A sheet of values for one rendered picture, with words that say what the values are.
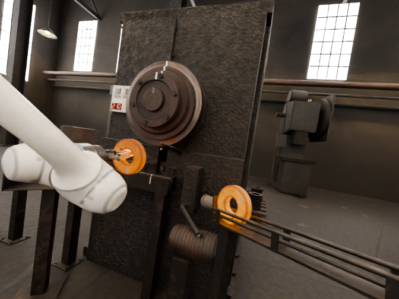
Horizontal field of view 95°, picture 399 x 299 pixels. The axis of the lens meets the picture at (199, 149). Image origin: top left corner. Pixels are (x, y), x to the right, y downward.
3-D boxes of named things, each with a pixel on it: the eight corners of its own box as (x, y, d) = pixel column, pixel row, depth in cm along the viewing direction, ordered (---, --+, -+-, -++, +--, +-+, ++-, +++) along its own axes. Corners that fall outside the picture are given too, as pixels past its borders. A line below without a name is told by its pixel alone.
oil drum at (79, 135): (77, 169, 381) (82, 127, 378) (100, 175, 364) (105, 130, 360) (46, 173, 324) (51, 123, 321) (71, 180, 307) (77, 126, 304)
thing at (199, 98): (127, 140, 116) (138, 65, 114) (198, 152, 102) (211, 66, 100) (120, 139, 110) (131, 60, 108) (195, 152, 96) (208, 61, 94)
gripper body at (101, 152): (78, 165, 63) (100, 162, 72) (98, 169, 60) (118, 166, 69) (79, 143, 62) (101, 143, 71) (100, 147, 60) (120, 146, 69)
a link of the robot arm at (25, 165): (56, 167, 58) (86, 185, 55) (-13, 176, 43) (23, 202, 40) (64, 134, 56) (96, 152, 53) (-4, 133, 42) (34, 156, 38)
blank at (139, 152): (117, 138, 85) (111, 138, 81) (146, 139, 80) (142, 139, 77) (117, 171, 85) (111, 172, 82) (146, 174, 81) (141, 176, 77)
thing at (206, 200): (209, 206, 89) (210, 193, 89) (222, 211, 82) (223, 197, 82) (199, 207, 85) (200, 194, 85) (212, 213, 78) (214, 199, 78)
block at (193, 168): (186, 204, 108) (192, 164, 107) (198, 207, 106) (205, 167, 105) (179, 210, 98) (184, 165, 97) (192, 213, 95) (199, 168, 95)
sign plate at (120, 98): (111, 111, 130) (115, 86, 130) (143, 114, 123) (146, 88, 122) (109, 110, 128) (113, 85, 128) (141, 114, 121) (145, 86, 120)
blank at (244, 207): (229, 228, 76) (223, 230, 74) (218, 192, 83) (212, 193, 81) (258, 219, 66) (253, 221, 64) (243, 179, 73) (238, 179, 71)
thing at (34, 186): (16, 280, 105) (29, 156, 103) (69, 276, 114) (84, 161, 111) (-12, 312, 86) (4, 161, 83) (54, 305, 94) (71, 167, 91)
